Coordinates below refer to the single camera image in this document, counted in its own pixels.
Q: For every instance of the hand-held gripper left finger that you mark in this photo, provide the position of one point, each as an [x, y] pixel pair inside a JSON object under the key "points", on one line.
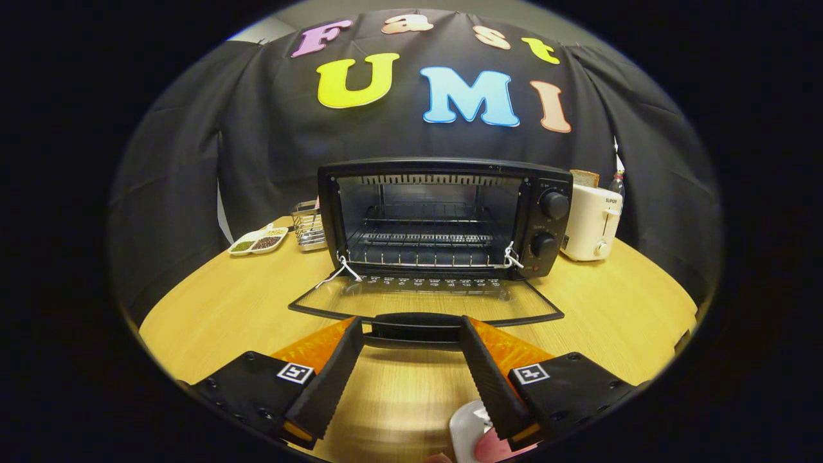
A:
{"points": [[331, 386]]}

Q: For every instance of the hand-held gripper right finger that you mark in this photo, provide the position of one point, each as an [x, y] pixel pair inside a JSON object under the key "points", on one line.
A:
{"points": [[492, 386]]}

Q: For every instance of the white square plate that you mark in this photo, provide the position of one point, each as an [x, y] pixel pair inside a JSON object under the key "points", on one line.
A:
{"points": [[464, 427]]}

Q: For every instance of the pink meat slice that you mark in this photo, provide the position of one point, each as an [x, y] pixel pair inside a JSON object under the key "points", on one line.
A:
{"points": [[492, 448]]}

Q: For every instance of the black toaster oven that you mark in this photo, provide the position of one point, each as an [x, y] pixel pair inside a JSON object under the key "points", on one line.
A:
{"points": [[553, 225]]}

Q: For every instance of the white toaster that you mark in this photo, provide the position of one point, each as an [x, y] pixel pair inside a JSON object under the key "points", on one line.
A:
{"points": [[588, 225]]}

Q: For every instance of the white divided dish with beans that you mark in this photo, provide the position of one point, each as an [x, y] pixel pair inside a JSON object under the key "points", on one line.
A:
{"points": [[257, 244]]}

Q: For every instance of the brown bread slice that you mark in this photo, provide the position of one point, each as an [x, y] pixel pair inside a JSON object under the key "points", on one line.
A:
{"points": [[584, 179]]}

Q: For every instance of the clear plastic water bottle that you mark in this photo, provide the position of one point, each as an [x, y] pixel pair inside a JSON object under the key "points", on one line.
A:
{"points": [[616, 185]]}

